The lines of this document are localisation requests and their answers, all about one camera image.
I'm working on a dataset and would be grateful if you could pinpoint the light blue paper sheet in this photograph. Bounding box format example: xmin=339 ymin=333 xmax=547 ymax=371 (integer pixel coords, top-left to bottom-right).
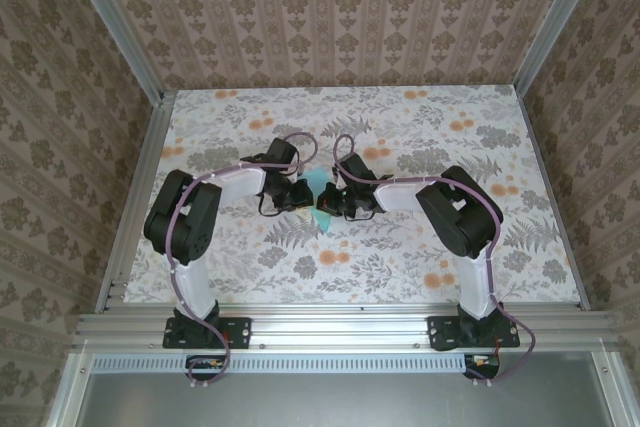
xmin=298 ymin=168 xmax=335 ymax=236

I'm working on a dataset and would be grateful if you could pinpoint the floral patterned table cover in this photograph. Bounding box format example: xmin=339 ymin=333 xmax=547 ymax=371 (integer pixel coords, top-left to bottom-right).
xmin=122 ymin=88 xmax=584 ymax=306

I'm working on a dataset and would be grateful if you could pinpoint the aluminium cross beam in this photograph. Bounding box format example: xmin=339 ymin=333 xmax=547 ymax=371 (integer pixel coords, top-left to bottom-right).
xmin=72 ymin=310 xmax=619 ymax=351

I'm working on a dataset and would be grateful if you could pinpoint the black connector board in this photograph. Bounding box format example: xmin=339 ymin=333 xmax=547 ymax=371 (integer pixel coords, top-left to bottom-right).
xmin=184 ymin=354 xmax=235 ymax=382
xmin=462 ymin=352 xmax=502 ymax=379

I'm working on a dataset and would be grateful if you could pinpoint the grey metal panel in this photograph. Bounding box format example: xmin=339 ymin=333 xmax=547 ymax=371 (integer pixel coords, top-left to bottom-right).
xmin=74 ymin=352 xmax=624 ymax=427

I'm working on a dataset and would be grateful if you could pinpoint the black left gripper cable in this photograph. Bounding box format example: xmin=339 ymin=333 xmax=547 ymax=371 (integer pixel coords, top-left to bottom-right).
xmin=257 ymin=194 xmax=289 ymax=220

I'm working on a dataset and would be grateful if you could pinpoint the aluminium table side rail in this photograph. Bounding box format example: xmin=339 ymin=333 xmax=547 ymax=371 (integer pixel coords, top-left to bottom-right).
xmin=93 ymin=90 xmax=177 ymax=313
xmin=516 ymin=88 xmax=592 ymax=312

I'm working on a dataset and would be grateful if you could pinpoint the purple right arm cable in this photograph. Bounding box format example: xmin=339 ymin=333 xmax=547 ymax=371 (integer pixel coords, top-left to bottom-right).
xmin=333 ymin=134 xmax=539 ymax=388

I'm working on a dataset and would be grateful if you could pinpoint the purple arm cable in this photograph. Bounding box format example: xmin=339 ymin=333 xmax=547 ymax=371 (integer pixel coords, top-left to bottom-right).
xmin=163 ymin=131 xmax=321 ymax=388
xmin=333 ymin=134 xmax=539 ymax=388

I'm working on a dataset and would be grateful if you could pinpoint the slotted grey cable duct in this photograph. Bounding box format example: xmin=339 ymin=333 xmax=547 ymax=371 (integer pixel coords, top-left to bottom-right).
xmin=92 ymin=352 xmax=471 ymax=374

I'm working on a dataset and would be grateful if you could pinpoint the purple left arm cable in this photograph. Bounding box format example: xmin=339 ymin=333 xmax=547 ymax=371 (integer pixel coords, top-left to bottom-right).
xmin=163 ymin=131 xmax=321 ymax=388

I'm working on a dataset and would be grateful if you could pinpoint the aluminium corner post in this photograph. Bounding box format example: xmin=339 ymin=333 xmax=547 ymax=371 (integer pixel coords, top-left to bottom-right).
xmin=58 ymin=0 xmax=167 ymax=104
xmin=511 ymin=0 xmax=612 ymax=98

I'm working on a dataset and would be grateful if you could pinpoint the aluminium lower frame rail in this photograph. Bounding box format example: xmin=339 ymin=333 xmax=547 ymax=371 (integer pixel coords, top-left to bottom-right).
xmin=45 ymin=351 xmax=94 ymax=427
xmin=592 ymin=350 xmax=640 ymax=427

